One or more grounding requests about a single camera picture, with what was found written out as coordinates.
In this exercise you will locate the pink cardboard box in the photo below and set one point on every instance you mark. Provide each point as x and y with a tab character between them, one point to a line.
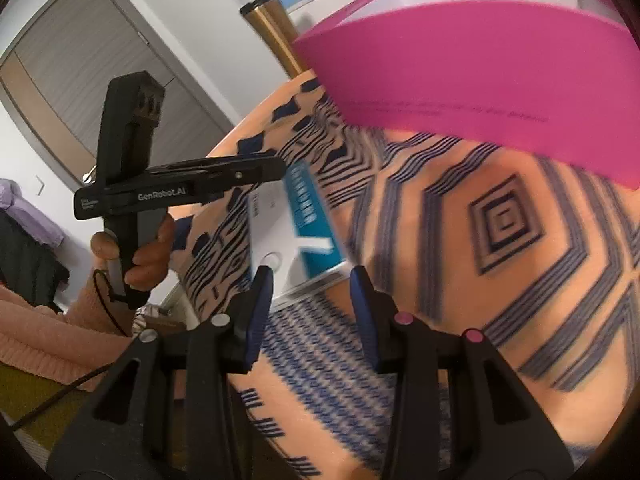
475	70

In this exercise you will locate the grey wooden door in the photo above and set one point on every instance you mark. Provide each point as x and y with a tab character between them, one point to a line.
65	60

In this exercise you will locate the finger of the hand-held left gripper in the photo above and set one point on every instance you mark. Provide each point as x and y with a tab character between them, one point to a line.
215	164
250	179

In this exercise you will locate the gold black-lidded bottle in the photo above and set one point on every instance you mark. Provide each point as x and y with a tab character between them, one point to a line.
272	35

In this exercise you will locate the dark cloth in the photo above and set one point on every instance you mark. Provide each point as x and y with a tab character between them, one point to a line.
25	265

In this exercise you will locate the orange patterned tablecloth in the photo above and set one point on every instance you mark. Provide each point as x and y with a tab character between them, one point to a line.
450	260

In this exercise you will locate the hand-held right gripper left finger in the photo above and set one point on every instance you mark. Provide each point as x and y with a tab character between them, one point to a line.
257	320

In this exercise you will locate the blue and white carton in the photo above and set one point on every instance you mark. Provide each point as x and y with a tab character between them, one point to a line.
280	240

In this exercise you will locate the person's left forearm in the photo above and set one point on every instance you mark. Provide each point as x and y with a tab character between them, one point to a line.
50	340

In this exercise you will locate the purple cloth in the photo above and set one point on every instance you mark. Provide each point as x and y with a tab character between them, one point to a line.
25	210

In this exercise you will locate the person's left hand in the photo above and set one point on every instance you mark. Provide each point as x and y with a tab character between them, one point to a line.
150	255

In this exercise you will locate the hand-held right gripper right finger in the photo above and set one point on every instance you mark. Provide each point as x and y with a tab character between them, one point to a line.
362	320

